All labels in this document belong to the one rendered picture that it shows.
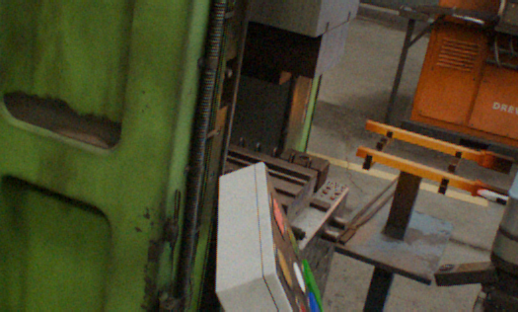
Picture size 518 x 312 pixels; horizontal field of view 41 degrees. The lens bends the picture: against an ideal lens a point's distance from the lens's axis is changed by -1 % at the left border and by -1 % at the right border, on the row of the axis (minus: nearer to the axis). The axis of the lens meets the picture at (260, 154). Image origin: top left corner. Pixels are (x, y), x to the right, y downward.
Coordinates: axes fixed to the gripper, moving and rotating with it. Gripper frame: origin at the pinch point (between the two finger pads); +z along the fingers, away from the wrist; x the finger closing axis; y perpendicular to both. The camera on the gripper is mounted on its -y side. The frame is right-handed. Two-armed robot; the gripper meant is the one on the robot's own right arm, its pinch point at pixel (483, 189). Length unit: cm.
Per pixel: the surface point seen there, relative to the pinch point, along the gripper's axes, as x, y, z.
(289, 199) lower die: -45, -1, 38
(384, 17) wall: 702, 90, 195
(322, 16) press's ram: -51, -43, 37
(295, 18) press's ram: -53, -42, 41
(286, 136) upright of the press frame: -12, -2, 52
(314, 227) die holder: -41, 6, 32
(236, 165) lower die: -39, -2, 54
